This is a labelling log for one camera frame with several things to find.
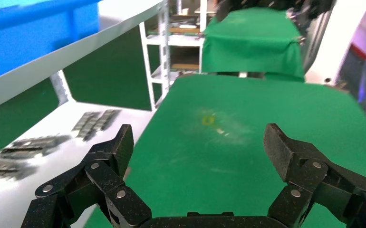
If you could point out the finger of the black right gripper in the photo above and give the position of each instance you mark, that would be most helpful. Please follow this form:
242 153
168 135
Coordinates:
225 4
312 8

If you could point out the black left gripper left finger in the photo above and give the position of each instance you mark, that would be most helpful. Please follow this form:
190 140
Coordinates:
107 195

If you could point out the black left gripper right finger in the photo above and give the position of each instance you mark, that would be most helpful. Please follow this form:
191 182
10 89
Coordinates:
312 179

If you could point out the white slanted panel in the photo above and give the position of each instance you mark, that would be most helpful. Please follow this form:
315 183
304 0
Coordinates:
337 47

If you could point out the green draped cloth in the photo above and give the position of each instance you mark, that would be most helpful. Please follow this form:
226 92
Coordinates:
252 47

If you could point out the white storage rack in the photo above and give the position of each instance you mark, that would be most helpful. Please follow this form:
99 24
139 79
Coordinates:
176 40

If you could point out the green table cloth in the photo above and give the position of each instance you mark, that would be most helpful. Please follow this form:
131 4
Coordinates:
233 173

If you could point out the white metal shelf rack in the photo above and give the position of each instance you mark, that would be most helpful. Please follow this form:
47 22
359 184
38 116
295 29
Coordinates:
28 73

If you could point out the blue plastic bin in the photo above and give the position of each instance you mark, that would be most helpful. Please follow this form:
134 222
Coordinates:
28 34

